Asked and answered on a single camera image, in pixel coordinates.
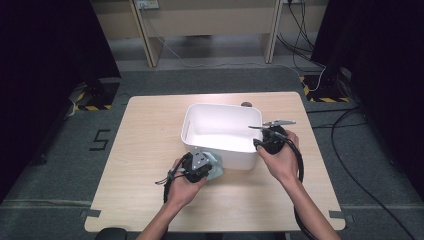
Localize grey tape piece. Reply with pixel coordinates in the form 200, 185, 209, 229
79, 209, 102, 220
329, 210, 355, 224

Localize right hand-held gripper cable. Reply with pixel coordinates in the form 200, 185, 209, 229
276, 131, 318, 240

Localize white power strip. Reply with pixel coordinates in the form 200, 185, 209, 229
135, 0, 160, 10

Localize left hand-held gripper cable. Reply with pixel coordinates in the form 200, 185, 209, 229
154, 154, 188, 205

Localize person's left hand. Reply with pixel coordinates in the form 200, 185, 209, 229
166, 159, 208, 209

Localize black stand base striped tape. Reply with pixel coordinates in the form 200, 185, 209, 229
299, 73, 351, 104
68, 78, 121, 113

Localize dark round object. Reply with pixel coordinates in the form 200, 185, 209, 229
94, 227, 128, 240

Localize hand-held gripper cable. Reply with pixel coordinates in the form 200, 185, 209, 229
276, 131, 318, 240
154, 154, 188, 205

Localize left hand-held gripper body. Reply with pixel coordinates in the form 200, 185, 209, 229
181, 148, 214, 184

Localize person's right hand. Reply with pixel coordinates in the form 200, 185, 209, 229
256, 130, 300, 188

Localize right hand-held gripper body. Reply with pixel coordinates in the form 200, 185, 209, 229
261, 119, 297, 155

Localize black curtain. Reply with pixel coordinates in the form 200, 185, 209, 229
311, 0, 424, 198
0, 0, 122, 204

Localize long black floor cable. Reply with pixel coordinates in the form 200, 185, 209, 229
306, 105, 418, 240

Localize beige wooden desk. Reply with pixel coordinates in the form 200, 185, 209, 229
90, 0, 329, 69

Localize white floor cable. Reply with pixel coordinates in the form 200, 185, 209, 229
139, 8, 303, 78

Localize bundle of black cables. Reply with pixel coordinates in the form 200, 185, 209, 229
276, 0, 327, 70

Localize light blue cloth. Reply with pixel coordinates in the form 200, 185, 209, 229
201, 150, 224, 181

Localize white plastic storage bin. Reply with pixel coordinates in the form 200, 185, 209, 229
180, 103, 264, 171

